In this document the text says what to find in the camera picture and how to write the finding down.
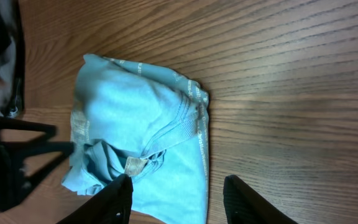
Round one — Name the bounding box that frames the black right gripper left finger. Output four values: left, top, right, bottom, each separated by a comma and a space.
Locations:
58, 174, 133, 224

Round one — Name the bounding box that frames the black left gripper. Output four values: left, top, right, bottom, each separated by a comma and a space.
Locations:
0, 117, 74, 212

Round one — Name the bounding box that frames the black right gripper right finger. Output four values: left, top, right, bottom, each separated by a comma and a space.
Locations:
223, 175, 296, 224

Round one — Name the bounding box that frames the light blue printed t-shirt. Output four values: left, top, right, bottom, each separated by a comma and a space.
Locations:
62, 54, 209, 223

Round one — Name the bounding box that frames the folded grey garment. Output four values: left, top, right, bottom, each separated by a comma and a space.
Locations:
0, 0, 25, 118

